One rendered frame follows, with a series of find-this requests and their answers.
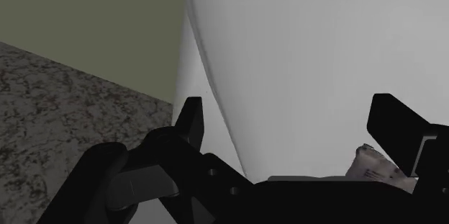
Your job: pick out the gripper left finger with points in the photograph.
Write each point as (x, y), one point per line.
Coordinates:
(165, 153)

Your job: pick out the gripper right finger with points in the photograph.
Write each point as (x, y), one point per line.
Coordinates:
(396, 128)

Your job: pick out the pale crumpled packet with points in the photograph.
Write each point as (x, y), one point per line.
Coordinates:
(373, 169)

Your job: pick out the white toilet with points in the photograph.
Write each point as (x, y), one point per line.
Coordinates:
(315, 58)

